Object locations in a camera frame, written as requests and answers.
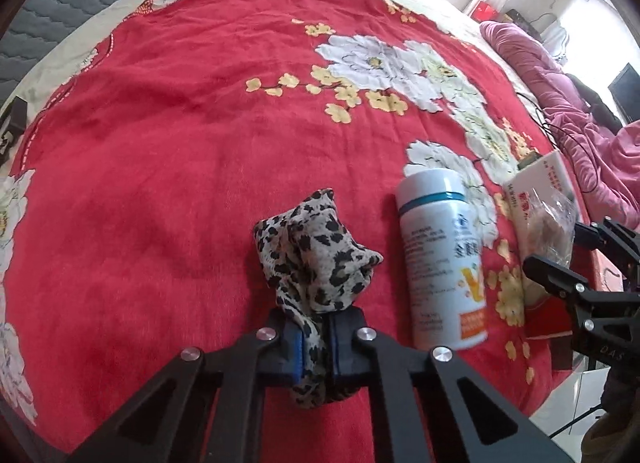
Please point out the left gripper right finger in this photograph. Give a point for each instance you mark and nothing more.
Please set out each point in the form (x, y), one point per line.
(428, 406)

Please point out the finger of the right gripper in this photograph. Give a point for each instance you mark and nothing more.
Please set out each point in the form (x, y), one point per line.
(570, 286)
(615, 241)

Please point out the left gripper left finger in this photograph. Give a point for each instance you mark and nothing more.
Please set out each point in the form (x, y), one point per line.
(203, 407)

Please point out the pink mask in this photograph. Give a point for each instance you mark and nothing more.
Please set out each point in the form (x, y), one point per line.
(549, 227)

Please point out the leopard print scrunchie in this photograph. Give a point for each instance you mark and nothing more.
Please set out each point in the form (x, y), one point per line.
(315, 266)

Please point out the pink fleece blanket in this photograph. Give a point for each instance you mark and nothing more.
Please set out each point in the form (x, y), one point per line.
(605, 164)

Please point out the red white cardboard box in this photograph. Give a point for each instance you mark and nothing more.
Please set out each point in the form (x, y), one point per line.
(541, 173)

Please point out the white supplement bottle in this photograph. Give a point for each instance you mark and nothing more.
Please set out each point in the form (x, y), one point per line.
(442, 256)

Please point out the dark monitor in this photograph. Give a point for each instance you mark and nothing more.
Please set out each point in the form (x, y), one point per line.
(625, 90)

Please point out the red floral blanket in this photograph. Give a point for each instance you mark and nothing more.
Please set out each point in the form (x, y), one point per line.
(127, 217)

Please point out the small red box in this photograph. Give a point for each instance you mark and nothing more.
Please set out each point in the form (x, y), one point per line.
(483, 12)

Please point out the black plastic clip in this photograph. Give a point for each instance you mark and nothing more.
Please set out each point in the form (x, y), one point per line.
(13, 125)

